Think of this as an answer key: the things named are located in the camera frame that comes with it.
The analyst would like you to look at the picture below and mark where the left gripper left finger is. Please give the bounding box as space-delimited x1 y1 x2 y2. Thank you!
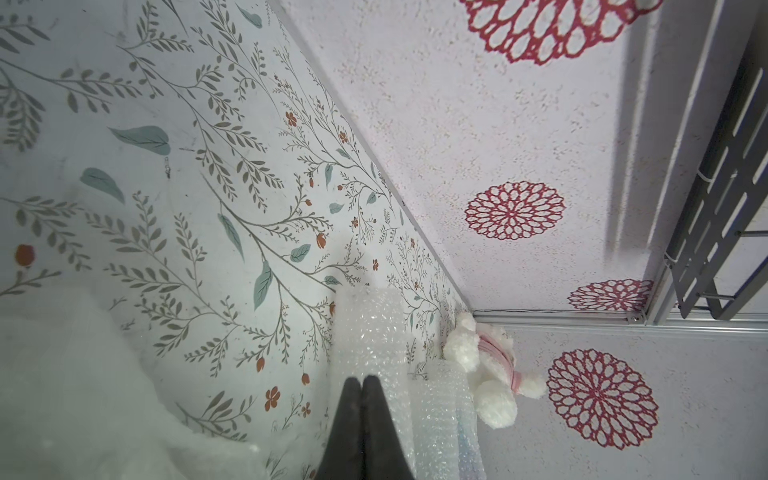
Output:
316 377 364 480

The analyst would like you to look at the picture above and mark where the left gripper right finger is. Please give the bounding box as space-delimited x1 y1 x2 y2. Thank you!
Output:
361 376 415 480

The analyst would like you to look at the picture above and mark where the bubble wrapped purple vase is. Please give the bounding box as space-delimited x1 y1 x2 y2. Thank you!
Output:
410 360 487 479

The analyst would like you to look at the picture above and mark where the white pink plush toy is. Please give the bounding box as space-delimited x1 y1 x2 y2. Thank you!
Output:
443 311 547 429

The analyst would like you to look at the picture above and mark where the black wall shelf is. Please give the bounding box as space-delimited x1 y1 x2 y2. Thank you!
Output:
667 24 767 322

